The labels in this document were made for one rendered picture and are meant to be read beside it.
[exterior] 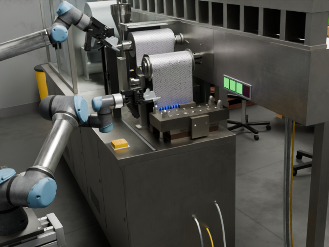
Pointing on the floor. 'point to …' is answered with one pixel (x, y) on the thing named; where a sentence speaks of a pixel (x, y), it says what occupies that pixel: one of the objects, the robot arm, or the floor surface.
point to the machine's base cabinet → (156, 193)
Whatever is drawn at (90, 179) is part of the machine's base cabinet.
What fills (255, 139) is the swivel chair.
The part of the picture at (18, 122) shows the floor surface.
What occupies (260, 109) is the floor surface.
